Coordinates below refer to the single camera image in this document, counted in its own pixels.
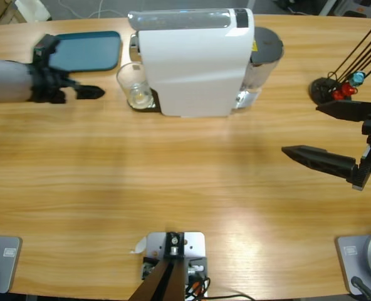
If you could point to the clear glass cup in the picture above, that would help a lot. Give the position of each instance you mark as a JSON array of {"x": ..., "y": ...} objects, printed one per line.
[{"x": 132, "y": 81}]

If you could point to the grey coffee machine lid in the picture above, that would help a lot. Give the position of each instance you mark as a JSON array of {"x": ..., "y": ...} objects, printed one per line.
[{"x": 179, "y": 19}]

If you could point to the red coffee capsule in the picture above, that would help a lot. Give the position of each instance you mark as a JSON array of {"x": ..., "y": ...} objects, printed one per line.
[
  {"x": 338, "y": 95},
  {"x": 349, "y": 90}
]

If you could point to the teal coffee capsule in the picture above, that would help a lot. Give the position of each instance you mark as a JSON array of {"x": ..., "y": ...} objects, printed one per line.
[{"x": 358, "y": 79}]

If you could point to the white capsule coffee machine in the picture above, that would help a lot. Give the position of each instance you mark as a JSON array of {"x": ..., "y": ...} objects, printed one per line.
[{"x": 191, "y": 69}]

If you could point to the teal plastic serving tray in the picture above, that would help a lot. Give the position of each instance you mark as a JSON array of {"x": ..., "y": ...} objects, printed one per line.
[{"x": 88, "y": 50}]

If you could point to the black capsule holder with rods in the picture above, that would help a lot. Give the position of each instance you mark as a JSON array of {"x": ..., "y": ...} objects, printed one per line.
[{"x": 321, "y": 91}]

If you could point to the white foam block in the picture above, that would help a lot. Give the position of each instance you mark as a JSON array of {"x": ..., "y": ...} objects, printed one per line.
[{"x": 32, "y": 9}]

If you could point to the clear water tank black lid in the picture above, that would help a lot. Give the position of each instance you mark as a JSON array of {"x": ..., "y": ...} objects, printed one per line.
[{"x": 267, "y": 44}]

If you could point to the dark equipment with orange part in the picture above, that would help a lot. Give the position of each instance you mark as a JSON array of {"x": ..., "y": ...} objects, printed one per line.
[{"x": 361, "y": 7}]

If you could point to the black office chair base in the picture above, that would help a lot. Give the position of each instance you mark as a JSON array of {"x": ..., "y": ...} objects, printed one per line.
[{"x": 295, "y": 6}]

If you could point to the white paper tab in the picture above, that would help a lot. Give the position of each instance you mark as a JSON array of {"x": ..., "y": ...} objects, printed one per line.
[{"x": 140, "y": 246}]

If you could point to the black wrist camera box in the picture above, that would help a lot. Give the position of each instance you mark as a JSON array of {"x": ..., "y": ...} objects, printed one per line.
[{"x": 46, "y": 50}]

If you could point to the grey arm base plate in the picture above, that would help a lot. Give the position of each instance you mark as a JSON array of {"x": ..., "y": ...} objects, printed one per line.
[
  {"x": 7, "y": 266},
  {"x": 348, "y": 263}
]

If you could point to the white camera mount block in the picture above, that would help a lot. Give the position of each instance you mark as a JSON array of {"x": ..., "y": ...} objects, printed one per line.
[{"x": 195, "y": 244}]

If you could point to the dark camera post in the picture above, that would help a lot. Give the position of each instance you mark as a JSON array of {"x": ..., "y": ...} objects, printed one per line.
[{"x": 163, "y": 282}]

